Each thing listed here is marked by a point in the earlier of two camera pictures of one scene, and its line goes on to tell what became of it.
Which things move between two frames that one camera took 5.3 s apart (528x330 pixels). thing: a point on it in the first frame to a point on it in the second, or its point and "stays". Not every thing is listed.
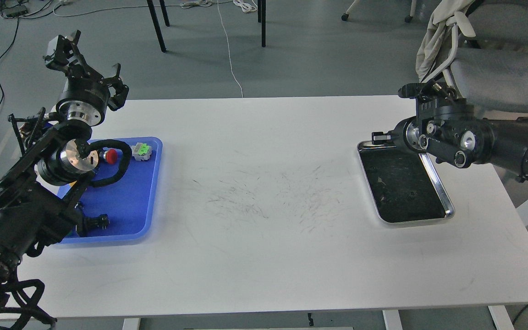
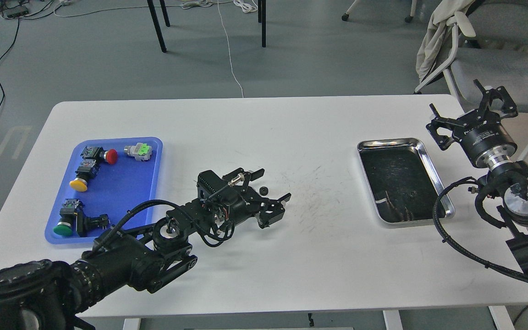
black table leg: x=156 y=23 stays
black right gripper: x=406 y=134 to x=480 y=132
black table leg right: x=261 y=18 stays
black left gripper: x=85 y=96 to x=220 y=204
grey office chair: x=514 y=52 stays
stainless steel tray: x=402 y=184 stays
